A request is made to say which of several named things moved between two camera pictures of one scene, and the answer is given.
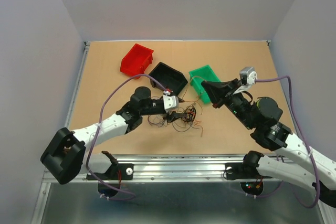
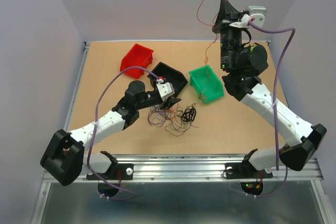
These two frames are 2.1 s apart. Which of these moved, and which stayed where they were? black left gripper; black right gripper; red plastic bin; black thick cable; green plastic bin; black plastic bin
Moved: black left gripper; black right gripper
Stayed: black plastic bin; green plastic bin; black thick cable; red plastic bin
